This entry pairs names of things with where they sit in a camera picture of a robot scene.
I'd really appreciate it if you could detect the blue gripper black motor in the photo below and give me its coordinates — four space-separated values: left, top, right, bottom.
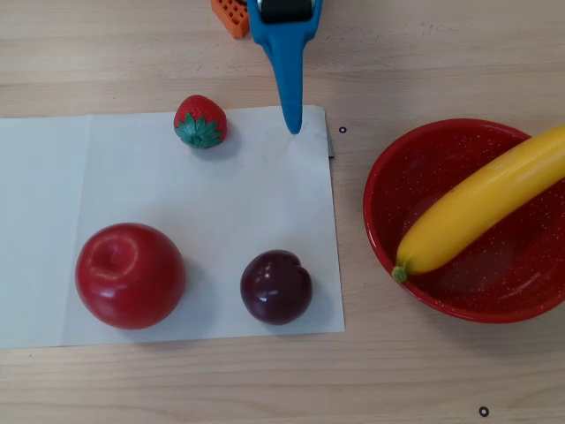
246 0 325 136

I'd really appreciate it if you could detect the yellow toy banana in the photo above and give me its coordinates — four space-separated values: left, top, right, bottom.
391 125 565 284

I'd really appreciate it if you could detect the red speckled bowl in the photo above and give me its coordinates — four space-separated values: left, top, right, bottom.
362 117 565 324

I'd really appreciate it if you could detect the red toy strawberry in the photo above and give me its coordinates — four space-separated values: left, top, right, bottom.
172 94 229 150

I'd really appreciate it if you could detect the white paper sheet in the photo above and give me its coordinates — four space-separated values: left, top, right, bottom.
0 104 346 351

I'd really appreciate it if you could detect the dark purple toy plum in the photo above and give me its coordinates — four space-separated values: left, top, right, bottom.
239 249 314 326

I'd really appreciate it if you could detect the red toy apple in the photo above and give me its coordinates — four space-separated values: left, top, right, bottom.
74 223 187 330

